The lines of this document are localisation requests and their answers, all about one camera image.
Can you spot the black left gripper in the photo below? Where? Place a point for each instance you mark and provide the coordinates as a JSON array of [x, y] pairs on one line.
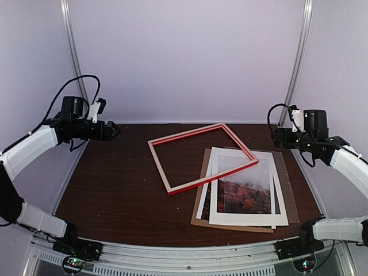
[[108, 136]]

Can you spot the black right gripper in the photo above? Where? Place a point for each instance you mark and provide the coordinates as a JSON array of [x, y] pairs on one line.
[[279, 131]]

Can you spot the clear acrylic sheet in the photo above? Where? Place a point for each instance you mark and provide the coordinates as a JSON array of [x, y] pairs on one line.
[[278, 172]]

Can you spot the red wooden picture frame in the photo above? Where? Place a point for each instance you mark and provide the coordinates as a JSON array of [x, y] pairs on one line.
[[179, 157]]

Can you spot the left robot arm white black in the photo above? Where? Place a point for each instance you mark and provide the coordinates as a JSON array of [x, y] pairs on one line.
[[69, 124]]

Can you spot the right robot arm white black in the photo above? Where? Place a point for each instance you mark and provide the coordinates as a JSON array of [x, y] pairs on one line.
[[309, 132]]

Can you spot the red forest photo print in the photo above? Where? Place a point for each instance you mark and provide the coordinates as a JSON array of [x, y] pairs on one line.
[[245, 192]]

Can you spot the white photo mat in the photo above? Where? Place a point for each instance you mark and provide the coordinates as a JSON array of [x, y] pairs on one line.
[[250, 220]]

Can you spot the brown backing board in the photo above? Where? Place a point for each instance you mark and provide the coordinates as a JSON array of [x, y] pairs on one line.
[[196, 218]]

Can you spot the right round led board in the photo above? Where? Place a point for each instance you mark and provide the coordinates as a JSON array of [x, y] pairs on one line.
[[304, 265]]

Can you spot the round led board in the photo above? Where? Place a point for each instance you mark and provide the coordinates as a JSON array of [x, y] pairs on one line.
[[304, 265], [73, 265]]

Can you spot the left round led board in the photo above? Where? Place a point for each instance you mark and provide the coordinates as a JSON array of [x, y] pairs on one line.
[[73, 265]]

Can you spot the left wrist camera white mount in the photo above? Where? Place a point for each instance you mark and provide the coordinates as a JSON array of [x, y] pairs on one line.
[[95, 109]]

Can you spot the right aluminium corner post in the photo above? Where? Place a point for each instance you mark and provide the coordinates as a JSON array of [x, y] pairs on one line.
[[300, 52]]

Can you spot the aluminium corner post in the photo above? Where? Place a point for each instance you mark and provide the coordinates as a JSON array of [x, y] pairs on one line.
[[300, 52], [67, 21]]

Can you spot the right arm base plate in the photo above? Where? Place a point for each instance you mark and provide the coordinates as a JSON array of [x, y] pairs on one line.
[[296, 247]]

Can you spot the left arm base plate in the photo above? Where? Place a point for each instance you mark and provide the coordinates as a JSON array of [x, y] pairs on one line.
[[82, 249]]

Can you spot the left aluminium corner post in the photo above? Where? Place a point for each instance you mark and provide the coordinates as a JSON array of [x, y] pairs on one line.
[[67, 21]]

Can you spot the aluminium front rail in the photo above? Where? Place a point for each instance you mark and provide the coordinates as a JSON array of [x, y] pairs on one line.
[[251, 259]]

